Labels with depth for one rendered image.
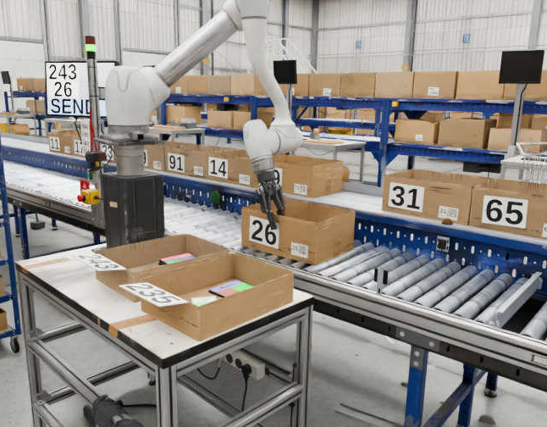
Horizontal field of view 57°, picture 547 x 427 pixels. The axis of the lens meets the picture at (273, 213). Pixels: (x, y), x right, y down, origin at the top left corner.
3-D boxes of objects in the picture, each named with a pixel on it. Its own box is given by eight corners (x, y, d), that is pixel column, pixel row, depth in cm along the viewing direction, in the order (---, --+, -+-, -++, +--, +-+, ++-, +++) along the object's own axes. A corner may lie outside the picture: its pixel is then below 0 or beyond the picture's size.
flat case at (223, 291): (248, 311, 150) (248, 307, 150) (208, 293, 163) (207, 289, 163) (279, 299, 160) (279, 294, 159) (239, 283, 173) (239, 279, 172)
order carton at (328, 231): (240, 245, 217) (240, 207, 214) (282, 232, 240) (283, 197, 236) (315, 265, 193) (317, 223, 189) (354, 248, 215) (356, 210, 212)
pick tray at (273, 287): (139, 310, 151) (138, 279, 148) (234, 279, 178) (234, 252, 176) (198, 342, 132) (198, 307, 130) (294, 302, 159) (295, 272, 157)
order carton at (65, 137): (48, 152, 425) (46, 132, 421) (80, 150, 447) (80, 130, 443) (73, 156, 401) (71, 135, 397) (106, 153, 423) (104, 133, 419)
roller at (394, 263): (339, 294, 179) (340, 280, 178) (406, 260, 218) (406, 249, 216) (351, 297, 176) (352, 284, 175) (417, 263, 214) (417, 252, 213)
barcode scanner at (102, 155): (97, 171, 254) (95, 151, 253) (85, 172, 262) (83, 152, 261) (109, 169, 259) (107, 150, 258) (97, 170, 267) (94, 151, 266)
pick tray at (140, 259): (94, 278, 176) (92, 251, 173) (186, 256, 201) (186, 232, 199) (134, 303, 156) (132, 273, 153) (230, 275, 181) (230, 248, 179)
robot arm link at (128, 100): (102, 125, 185) (97, 63, 180) (113, 123, 202) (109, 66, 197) (146, 126, 186) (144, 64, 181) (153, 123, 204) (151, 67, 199)
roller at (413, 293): (389, 309, 167) (390, 295, 166) (450, 270, 205) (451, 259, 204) (403, 313, 164) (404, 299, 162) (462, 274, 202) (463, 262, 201)
